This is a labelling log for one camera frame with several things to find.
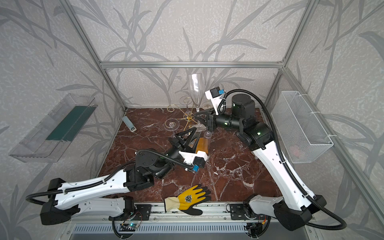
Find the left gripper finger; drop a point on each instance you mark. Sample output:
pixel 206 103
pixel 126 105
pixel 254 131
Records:
pixel 182 136
pixel 192 142

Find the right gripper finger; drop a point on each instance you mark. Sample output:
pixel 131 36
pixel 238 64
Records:
pixel 201 125
pixel 204 114

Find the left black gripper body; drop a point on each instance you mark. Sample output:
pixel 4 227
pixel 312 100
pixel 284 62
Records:
pixel 177 143

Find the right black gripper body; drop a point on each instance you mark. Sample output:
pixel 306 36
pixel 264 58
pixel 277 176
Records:
pixel 210 120

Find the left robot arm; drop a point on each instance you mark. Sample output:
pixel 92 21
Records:
pixel 64 201

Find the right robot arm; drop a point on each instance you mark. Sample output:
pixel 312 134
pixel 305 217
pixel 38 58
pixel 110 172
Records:
pixel 243 111

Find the yellow wooden rack base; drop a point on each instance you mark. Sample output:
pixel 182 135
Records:
pixel 203 145

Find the yellow black work glove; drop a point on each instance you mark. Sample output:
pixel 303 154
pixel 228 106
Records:
pixel 187 200

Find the grey remote control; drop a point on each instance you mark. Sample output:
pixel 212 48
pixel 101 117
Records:
pixel 129 124

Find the pink item in basket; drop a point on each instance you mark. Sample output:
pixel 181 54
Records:
pixel 296 152

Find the green circuit board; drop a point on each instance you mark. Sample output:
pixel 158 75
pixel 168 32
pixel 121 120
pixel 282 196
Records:
pixel 129 227

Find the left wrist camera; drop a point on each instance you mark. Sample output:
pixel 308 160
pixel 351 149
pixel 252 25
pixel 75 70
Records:
pixel 194 161

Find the gold wire wine glass rack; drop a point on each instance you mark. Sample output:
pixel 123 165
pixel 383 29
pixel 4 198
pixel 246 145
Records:
pixel 189 119

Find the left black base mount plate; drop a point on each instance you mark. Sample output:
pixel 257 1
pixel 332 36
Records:
pixel 140 212

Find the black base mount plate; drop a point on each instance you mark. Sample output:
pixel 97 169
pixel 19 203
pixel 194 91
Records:
pixel 240 212
pixel 140 212

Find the aluminium front rail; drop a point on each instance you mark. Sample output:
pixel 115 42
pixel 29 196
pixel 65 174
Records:
pixel 256 208

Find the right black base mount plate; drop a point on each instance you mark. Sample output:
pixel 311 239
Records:
pixel 240 212

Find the white wire mesh basket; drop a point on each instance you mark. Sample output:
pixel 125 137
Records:
pixel 298 125

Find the clear acrylic wall shelf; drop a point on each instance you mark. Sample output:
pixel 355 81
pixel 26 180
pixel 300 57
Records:
pixel 48 141

